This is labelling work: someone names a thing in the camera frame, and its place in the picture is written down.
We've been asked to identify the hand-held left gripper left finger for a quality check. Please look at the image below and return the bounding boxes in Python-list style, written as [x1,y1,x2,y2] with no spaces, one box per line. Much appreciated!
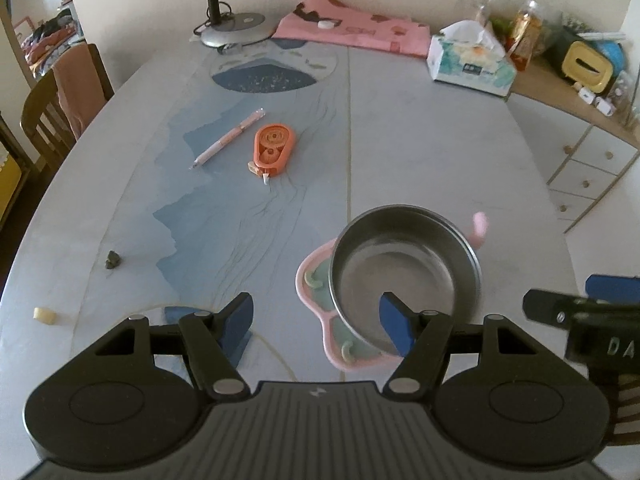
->
[95,291,255,402]

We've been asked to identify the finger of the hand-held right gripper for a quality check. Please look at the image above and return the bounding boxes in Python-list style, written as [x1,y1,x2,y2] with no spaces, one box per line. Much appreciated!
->
[585,274,640,306]
[522,288,576,332]

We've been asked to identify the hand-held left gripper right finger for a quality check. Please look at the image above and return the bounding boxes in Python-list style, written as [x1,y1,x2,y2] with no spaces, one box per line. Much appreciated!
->
[379,291,543,402]

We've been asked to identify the pink bowl with steel liner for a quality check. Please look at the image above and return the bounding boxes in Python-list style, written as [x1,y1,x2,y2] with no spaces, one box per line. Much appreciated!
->
[329,204,490,357]

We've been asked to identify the pink lobed divided plate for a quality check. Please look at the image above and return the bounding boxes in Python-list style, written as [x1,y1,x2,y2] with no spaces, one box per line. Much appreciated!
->
[295,237,406,372]

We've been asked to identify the dark chair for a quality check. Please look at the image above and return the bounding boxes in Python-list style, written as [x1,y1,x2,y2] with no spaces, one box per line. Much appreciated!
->
[587,370,640,448]

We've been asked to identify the white drawer cabinet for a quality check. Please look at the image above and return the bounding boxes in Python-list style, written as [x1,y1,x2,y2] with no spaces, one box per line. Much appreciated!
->
[507,55,640,233]

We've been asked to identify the orange correction tape dispenser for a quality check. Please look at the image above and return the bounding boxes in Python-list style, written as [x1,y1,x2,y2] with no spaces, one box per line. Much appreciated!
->
[247,124,297,186]

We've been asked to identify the pink pen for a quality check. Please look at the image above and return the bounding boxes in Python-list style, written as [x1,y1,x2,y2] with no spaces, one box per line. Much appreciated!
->
[192,108,265,170]

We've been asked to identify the blue globe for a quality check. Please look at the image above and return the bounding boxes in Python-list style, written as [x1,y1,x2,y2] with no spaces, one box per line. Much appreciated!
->
[595,40,626,78]

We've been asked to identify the tissue box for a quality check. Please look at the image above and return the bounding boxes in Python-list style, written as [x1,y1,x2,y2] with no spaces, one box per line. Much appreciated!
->
[427,20,518,97]

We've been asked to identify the yellow cushion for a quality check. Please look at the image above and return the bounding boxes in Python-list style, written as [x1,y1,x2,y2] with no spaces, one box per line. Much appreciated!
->
[0,152,23,221]

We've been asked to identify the jar with orange contents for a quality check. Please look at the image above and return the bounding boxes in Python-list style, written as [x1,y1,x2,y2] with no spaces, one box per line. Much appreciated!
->
[507,0,548,58]

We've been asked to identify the wooden chair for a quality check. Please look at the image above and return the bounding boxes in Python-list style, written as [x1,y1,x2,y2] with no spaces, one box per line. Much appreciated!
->
[52,42,116,141]
[20,70,76,171]

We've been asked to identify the dusty pink garment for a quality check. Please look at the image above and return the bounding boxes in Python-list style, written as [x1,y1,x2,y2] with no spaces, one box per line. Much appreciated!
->
[52,45,108,141]

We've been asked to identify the grey desk lamp base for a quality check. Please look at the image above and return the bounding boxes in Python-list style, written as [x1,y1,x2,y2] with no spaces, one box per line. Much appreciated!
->
[192,0,281,51]

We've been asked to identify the pink printed cloth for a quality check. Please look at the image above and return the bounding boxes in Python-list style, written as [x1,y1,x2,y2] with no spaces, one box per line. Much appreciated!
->
[272,0,433,58]

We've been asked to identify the clear glass cup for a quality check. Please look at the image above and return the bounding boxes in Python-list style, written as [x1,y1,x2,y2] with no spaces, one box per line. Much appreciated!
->
[455,0,481,26]

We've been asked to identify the pile of clothes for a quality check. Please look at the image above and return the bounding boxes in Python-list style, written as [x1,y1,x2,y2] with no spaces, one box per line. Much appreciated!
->
[22,10,83,68]

